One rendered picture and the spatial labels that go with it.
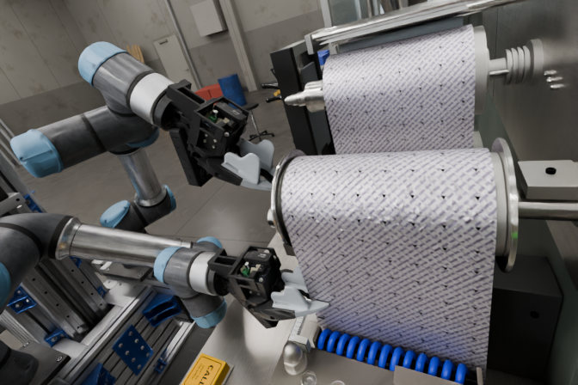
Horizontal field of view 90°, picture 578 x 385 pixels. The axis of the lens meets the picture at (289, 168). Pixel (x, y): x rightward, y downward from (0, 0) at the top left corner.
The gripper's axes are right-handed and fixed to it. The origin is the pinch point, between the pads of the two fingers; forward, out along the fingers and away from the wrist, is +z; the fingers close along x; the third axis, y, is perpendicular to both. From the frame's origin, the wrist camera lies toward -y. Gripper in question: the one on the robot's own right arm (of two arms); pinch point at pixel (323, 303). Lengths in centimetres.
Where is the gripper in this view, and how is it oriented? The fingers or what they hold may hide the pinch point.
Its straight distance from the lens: 50.4
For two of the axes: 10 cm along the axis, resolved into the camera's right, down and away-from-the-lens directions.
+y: -2.5, -8.6, -4.4
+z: 8.8, -0.2, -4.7
